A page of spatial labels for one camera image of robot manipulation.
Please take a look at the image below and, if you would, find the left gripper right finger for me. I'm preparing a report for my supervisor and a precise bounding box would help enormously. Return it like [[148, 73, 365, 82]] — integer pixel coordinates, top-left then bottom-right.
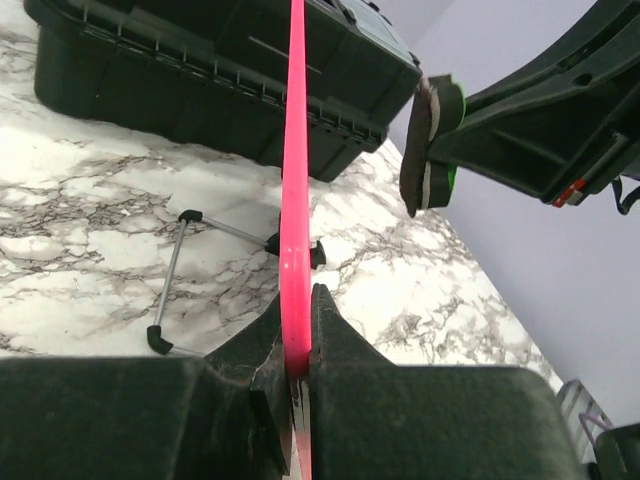
[[309, 284, 585, 480]]

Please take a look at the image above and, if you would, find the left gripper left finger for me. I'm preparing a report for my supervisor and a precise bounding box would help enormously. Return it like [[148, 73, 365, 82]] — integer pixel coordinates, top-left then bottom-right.
[[1, 305, 292, 479]]

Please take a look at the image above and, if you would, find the black plastic toolbox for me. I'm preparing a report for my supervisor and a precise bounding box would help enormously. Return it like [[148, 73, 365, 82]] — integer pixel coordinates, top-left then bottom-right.
[[24, 0, 421, 182]]

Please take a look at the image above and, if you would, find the pink framed whiteboard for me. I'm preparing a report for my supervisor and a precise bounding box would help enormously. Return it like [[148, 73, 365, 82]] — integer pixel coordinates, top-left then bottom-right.
[[279, 1, 312, 479]]

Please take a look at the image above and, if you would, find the aluminium frame rail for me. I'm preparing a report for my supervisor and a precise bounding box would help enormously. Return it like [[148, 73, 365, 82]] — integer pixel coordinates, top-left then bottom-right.
[[557, 379, 613, 462]]

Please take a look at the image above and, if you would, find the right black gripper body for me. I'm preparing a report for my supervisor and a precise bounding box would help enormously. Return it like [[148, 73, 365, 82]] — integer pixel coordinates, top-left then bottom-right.
[[535, 1, 639, 208]]

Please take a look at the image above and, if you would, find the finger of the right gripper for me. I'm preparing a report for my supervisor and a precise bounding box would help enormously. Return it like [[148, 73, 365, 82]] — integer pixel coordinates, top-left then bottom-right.
[[427, 114, 555, 198], [463, 30, 585, 125]]

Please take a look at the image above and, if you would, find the metal whiteboard stand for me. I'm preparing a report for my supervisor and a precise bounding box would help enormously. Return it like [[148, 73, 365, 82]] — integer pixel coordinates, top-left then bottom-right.
[[146, 209, 327, 357]]

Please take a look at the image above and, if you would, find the green whiteboard eraser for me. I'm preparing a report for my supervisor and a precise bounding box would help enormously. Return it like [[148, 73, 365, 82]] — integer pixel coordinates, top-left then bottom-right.
[[399, 75, 466, 217]]

